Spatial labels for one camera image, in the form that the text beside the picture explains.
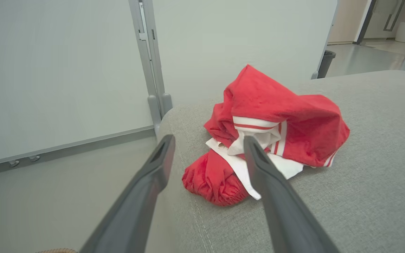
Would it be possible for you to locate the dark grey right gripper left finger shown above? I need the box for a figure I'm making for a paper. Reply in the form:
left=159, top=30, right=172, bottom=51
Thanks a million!
left=79, top=134, right=176, bottom=253

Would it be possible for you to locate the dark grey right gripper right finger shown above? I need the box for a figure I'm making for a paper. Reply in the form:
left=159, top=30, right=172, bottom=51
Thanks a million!
left=244, top=135, right=340, bottom=253

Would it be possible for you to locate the red garment with white stripes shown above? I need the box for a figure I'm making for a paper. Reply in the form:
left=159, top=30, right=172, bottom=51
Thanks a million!
left=182, top=64, right=351, bottom=207

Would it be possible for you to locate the black trash bin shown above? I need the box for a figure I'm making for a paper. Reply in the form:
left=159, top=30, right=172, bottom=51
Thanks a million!
left=317, top=50, right=336, bottom=78

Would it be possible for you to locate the white partition panel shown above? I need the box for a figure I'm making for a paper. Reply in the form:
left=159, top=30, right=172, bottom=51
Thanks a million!
left=0, top=0, right=154, bottom=166
left=152, top=0, right=339, bottom=106

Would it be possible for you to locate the grey partition post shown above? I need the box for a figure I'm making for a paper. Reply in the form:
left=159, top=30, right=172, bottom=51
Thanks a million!
left=129, top=0, right=173, bottom=136

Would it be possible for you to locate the glass door with handle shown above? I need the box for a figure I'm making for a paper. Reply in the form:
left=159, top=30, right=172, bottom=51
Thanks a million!
left=364, top=0, right=405, bottom=39

